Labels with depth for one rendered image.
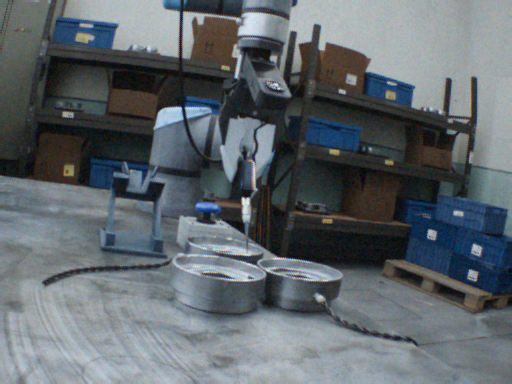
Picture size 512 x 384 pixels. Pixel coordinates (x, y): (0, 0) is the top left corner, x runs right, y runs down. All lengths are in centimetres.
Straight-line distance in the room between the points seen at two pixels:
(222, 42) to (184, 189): 320
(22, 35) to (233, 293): 403
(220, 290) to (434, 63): 544
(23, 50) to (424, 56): 396
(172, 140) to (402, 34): 468
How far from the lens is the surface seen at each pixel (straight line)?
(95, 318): 52
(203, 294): 59
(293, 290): 64
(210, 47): 430
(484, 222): 440
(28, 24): 450
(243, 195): 81
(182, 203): 118
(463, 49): 624
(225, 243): 81
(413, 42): 578
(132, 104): 413
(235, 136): 81
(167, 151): 118
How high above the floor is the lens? 99
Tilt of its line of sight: 5 degrees down
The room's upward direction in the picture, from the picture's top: 9 degrees clockwise
